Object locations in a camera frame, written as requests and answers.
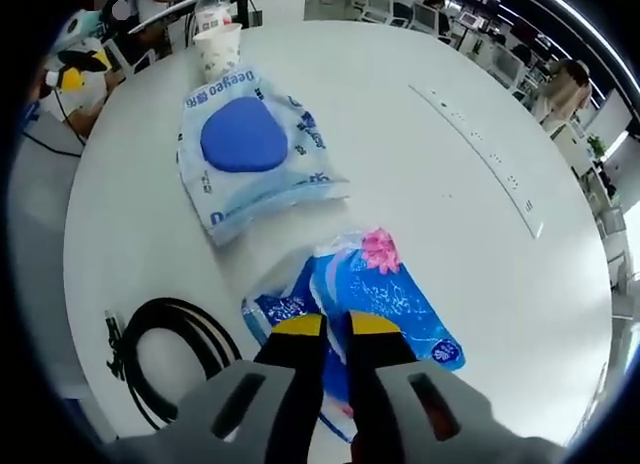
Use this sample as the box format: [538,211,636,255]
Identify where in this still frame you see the white office chair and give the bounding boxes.
[409,3,442,35]
[491,45,527,91]
[361,0,397,23]

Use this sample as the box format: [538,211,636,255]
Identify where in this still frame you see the green potted plant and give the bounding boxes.
[586,133,609,161]

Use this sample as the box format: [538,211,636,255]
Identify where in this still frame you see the clear blue-print plastic bag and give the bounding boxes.
[174,65,352,248]

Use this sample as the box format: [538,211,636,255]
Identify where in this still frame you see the white table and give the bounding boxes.
[61,18,614,451]

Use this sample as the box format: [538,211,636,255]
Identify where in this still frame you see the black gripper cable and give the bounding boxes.
[21,128,84,158]

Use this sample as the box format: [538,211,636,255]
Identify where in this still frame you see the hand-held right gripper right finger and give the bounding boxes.
[345,310,510,464]

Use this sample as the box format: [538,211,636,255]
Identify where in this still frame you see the clear plastic water bottle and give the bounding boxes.
[194,0,234,36]

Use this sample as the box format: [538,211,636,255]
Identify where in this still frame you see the white table cable cover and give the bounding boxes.
[406,83,544,241]

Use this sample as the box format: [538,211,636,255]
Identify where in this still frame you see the blue tissue pack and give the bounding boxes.
[240,226,467,443]

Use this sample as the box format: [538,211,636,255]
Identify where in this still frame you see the white leaf-print paper cup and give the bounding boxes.
[191,23,244,83]

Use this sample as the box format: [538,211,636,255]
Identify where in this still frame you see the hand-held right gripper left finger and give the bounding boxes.
[174,313,330,464]

